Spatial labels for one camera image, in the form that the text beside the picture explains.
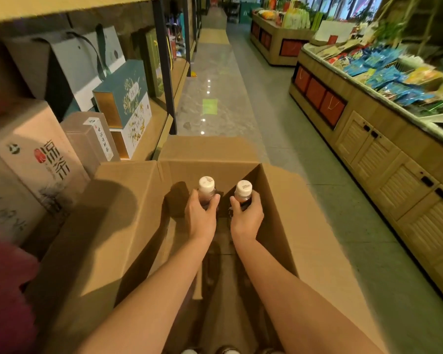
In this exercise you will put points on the person's left hand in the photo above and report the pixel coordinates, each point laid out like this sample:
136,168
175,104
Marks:
199,221

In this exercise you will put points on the beige calligraphy tea box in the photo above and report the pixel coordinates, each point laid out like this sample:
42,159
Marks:
37,158

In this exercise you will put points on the beige calligraphy carton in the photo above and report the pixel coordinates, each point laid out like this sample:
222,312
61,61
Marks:
7,210

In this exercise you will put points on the long wooden display counter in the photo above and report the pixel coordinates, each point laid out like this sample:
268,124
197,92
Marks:
384,154

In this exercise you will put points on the dark drink bottle white cap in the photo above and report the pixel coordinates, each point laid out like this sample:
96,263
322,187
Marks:
206,189
243,193

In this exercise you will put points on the pile of blue snack packets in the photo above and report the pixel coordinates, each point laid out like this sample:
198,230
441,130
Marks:
384,77

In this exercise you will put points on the white floral gift box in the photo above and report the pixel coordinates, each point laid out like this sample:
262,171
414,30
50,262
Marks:
134,128

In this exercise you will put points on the teal floral gift box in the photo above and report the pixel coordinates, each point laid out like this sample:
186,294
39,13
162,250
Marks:
123,95

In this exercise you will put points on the pile of green vegetables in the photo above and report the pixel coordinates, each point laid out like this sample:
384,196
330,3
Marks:
297,19

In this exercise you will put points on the person's right hand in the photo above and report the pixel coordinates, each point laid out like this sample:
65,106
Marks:
246,221

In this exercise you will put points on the wooden shelf unit black posts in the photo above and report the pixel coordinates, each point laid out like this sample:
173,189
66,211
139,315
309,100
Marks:
169,62

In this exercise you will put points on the person's right forearm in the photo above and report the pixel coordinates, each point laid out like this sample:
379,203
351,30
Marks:
299,302

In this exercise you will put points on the white sign card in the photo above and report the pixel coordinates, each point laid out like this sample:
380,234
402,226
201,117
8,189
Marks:
334,31

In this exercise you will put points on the person's right thumb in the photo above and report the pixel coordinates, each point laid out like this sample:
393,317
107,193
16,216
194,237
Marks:
235,204

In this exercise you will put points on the tall brown tea box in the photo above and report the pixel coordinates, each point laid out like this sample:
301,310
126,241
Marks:
90,140

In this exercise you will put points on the person's left thumb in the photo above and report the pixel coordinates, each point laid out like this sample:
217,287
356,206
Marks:
213,203

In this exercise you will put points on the yellow snack packet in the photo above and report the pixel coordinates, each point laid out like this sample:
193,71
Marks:
422,74

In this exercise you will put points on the green upright gift box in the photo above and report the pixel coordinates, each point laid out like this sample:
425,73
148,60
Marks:
153,62

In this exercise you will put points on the person's left forearm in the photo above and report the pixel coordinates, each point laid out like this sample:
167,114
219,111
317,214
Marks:
147,302

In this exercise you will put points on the large open cardboard box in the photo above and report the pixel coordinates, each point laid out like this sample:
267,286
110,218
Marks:
133,224

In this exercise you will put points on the wooden produce display island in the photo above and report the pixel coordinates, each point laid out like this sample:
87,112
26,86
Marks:
277,42

